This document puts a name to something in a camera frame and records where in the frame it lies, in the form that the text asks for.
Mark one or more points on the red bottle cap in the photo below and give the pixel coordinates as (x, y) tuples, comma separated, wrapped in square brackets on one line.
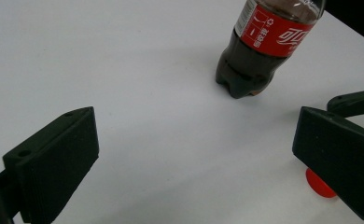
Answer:
[(318, 186)]

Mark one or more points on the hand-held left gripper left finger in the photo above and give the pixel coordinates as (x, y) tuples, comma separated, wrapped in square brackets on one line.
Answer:
[(54, 169)]

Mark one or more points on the cola bottle with red label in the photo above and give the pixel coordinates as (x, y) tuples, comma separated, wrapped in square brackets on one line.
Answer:
[(258, 53)]

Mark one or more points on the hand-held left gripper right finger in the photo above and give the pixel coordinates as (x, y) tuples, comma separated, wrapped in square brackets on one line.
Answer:
[(342, 158)]

